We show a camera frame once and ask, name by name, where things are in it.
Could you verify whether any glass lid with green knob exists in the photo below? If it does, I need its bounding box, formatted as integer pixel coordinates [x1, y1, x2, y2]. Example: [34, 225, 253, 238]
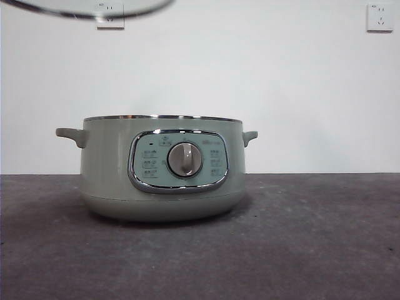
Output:
[21, 0, 177, 21]

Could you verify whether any sage green electric cooking pot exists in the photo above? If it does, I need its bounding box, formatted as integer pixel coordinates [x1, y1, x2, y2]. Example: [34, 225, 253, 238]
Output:
[55, 114, 259, 223]

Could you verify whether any white wall socket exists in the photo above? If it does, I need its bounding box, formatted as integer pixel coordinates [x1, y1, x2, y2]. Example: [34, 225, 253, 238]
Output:
[96, 0, 126, 31]
[366, 3, 394, 33]

